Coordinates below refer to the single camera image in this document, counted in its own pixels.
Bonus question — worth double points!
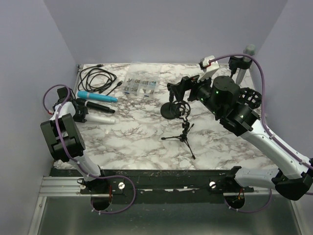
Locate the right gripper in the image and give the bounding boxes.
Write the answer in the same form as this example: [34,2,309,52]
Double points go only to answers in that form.
[171,70,223,117]

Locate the black microphone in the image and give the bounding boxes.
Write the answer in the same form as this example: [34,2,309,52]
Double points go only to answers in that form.
[76,98,115,114]

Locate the white microphone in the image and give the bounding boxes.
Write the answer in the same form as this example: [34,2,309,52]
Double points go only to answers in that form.
[85,114,115,124]

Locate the black tripod shock-mount stand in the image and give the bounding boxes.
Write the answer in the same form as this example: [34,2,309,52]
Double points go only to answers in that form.
[161,101,196,160]

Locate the black round-base mic stand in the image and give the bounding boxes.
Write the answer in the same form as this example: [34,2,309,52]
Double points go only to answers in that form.
[160,91,180,120]

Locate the blue microphone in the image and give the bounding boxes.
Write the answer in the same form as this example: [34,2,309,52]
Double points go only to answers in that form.
[77,91,118,102]

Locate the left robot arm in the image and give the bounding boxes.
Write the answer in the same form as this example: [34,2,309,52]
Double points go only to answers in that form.
[40,84,109,193]

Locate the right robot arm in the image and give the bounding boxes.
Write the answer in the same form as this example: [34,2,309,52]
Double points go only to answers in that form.
[161,76,313,201]

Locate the silver mic clip stand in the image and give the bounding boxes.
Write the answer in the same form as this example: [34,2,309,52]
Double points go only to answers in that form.
[228,56,252,77]

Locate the silver grey microphone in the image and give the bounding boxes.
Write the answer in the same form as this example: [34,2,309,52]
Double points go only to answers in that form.
[236,44,256,85]

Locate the clear plastic screw box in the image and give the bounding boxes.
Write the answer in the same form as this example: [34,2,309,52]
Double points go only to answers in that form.
[122,62,161,98]

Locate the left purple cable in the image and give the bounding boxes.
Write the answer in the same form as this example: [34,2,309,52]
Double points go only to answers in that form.
[43,84,103,182]

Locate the purple cable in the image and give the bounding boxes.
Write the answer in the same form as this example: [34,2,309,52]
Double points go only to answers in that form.
[43,84,103,182]
[207,54,313,169]

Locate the coiled black usb cable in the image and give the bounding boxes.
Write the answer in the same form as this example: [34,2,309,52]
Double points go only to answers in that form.
[77,64,123,96]

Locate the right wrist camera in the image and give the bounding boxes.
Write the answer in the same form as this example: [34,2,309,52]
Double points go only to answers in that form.
[197,55,219,83]

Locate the shock mount round-base stand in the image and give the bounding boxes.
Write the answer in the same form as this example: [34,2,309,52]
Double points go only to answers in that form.
[238,87,262,109]

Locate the aluminium extrusion frame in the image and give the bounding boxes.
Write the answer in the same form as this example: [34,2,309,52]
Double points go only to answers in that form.
[26,64,84,235]

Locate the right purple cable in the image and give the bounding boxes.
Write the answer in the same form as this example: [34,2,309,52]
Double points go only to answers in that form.
[207,54,313,169]

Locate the black mounting rail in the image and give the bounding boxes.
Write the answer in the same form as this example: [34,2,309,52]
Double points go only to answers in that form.
[77,170,261,205]

